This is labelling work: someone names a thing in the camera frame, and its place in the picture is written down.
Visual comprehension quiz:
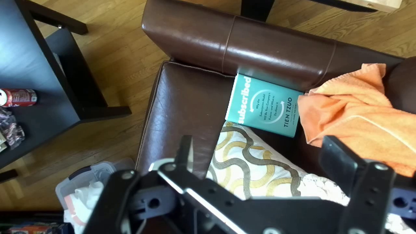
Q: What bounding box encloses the snack wrapper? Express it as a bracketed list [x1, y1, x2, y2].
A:
[0, 108, 25, 152]

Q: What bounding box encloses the teal book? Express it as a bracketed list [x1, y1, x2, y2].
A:
[225, 74, 300, 138]

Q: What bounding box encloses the red soda can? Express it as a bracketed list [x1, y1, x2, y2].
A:
[0, 89, 38, 107]

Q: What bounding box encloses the clear plastic storage bin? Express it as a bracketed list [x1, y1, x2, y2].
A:
[54, 160, 134, 234]

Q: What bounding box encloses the brown leather sofa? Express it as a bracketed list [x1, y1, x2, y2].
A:
[136, 0, 416, 177]

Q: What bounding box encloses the wavy patterned cushion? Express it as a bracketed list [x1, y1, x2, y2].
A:
[204, 121, 351, 207]

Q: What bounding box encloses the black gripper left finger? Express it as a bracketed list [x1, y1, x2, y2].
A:
[175, 136, 192, 172]

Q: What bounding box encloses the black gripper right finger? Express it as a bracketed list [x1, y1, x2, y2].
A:
[320, 136, 366, 195]

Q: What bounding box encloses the black coffee table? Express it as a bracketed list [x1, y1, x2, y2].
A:
[0, 0, 130, 181]

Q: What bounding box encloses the orange blanket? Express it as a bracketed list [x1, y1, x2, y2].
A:
[298, 64, 416, 177]

